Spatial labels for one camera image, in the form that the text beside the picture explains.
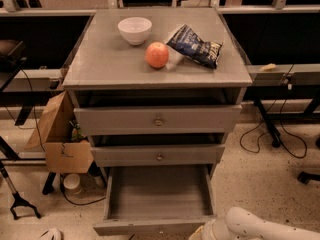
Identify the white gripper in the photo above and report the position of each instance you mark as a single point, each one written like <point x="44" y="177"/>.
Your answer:
<point x="209" y="230"/>

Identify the grey bottom drawer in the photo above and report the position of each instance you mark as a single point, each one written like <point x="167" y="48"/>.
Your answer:
<point x="157" y="199"/>

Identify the grey drawer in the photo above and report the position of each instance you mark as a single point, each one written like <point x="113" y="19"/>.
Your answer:
<point x="153" y="155"/>
<point x="157" y="120"/>
<point x="157" y="199"/>

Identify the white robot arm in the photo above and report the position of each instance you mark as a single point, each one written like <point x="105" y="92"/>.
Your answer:
<point x="240" y="224"/>

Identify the grey middle drawer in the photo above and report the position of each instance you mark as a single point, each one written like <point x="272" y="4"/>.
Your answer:
<point x="153" y="155"/>

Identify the grey top drawer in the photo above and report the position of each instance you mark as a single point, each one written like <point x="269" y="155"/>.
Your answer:
<point x="157" y="120"/>

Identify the grey wooden drawer cabinet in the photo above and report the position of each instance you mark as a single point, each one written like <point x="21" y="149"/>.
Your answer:
<point x="109" y="72"/>

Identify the black table leg right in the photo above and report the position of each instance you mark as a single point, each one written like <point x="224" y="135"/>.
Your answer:
<point x="273" y="131"/>

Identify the white paper cup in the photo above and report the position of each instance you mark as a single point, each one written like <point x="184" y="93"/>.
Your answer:
<point x="72" y="183"/>

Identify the white shoe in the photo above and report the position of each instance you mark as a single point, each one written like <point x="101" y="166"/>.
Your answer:
<point x="51" y="234"/>

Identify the brown cardboard box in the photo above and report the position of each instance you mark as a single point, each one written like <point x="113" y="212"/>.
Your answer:
<point x="54" y="133"/>

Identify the green bottle in box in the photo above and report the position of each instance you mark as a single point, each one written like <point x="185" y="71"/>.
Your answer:
<point x="76" y="134"/>

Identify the black tripod stand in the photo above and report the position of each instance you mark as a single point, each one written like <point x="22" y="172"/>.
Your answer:
<point x="18" y="200"/>

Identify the yellow sponge piece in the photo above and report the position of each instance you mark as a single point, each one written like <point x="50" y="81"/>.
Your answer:
<point x="267" y="67"/>

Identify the red orange apple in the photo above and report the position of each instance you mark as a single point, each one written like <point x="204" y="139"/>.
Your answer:
<point x="157" y="55"/>

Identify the blue chip bag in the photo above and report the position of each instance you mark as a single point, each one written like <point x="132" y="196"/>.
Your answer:
<point x="188" y="43"/>

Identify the white ceramic bowl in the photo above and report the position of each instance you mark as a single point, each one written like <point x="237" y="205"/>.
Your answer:
<point x="135" y="30"/>

